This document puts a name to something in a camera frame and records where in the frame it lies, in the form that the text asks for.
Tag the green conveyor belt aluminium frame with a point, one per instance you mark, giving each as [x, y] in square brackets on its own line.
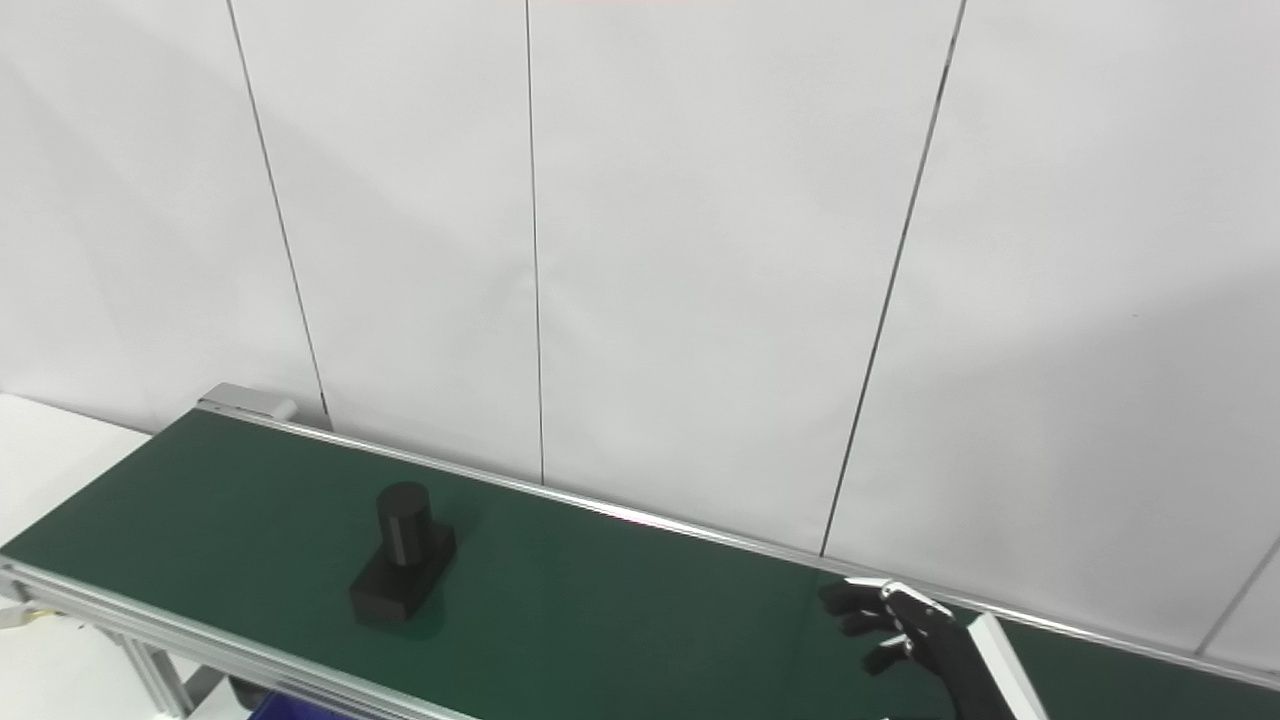
[620, 600]

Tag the aluminium conveyor support leg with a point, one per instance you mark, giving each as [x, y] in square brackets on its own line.
[150, 665]

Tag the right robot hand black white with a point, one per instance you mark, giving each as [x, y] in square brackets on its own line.
[945, 645]

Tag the blue bin with white parts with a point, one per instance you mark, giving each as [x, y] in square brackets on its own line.
[290, 710]

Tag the black cylinder-on-block part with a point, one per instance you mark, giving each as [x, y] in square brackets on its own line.
[400, 560]

